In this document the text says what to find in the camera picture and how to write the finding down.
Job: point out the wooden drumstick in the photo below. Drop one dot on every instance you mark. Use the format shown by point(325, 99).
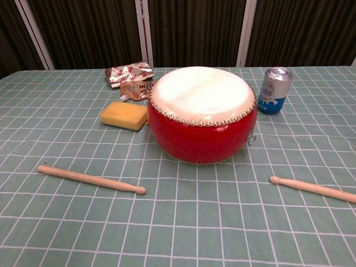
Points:
point(91, 179)
point(314, 188)

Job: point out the red drum with white skin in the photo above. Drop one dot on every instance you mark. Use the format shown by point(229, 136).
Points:
point(200, 139)

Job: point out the green grid cutting mat table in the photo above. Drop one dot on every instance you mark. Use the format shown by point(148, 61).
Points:
point(178, 217)

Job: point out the yellow sponge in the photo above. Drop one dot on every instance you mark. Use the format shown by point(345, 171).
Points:
point(122, 115)

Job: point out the brown sauce pouch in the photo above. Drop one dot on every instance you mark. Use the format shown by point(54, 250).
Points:
point(137, 90)

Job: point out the silver red snack wrapper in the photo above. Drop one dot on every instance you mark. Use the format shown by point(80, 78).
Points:
point(128, 73)

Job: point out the dark ribbed partition panel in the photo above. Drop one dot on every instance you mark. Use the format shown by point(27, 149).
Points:
point(194, 30)
point(306, 30)
point(89, 33)
point(11, 41)

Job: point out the blue silver drink can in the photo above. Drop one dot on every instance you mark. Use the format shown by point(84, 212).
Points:
point(274, 91)

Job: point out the white partition frame post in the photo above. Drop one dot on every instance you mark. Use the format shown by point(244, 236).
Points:
point(147, 55)
point(33, 27)
point(247, 22)

